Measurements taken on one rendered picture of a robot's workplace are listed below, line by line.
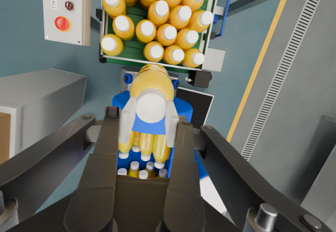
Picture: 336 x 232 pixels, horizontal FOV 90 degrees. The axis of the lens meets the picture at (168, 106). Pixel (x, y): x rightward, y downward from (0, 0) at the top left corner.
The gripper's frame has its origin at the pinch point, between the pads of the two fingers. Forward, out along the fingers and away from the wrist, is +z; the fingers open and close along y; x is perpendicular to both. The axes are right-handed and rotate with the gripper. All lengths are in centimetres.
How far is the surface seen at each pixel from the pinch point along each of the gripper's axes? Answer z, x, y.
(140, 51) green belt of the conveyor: 60, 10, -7
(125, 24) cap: 37.7, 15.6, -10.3
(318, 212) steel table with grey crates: 157, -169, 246
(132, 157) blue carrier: 55, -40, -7
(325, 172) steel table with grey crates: 152, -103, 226
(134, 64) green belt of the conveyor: 60, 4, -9
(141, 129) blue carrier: 27.9, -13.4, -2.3
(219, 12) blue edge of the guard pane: 61, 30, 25
